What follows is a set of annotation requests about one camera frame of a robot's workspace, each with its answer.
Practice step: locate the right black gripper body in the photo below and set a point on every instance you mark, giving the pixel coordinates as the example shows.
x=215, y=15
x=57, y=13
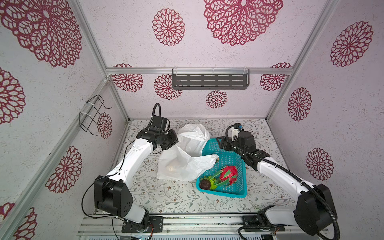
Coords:
x=230, y=147

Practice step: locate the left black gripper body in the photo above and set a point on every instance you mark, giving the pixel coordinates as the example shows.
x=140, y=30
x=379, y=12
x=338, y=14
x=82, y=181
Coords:
x=168, y=140

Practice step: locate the white plastic bag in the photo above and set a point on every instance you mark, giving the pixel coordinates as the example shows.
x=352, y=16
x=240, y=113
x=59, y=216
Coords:
x=185, y=160

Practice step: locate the dark brown round fruit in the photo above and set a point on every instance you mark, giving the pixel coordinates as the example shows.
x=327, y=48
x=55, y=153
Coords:
x=205, y=184

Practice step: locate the green avocado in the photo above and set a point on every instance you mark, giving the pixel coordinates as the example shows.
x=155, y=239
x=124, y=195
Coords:
x=213, y=183

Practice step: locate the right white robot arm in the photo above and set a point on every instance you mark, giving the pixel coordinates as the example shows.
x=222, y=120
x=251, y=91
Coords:
x=314, y=209

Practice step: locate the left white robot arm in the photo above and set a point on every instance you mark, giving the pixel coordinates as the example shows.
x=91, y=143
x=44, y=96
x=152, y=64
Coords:
x=112, y=192

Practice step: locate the teal plastic basket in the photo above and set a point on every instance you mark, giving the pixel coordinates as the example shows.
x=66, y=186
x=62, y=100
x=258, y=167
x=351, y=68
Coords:
x=225, y=158

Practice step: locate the grey slotted wall shelf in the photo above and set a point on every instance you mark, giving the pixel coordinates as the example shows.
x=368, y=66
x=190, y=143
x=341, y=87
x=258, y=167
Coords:
x=212, y=81

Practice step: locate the black wire wall rack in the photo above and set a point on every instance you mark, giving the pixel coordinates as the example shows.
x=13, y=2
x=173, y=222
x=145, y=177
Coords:
x=96, y=121

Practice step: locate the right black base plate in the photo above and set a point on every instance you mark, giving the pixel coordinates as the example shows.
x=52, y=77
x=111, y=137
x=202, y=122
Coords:
x=254, y=223

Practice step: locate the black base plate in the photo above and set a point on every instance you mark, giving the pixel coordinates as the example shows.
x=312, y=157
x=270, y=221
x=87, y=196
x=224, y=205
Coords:
x=149, y=224
x=254, y=223

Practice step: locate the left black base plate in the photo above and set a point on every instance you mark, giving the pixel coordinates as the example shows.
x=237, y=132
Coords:
x=149, y=224

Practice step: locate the aluminium front rail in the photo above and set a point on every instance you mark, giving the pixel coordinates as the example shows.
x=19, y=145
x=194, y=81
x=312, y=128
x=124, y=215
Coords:
x=170, y=224

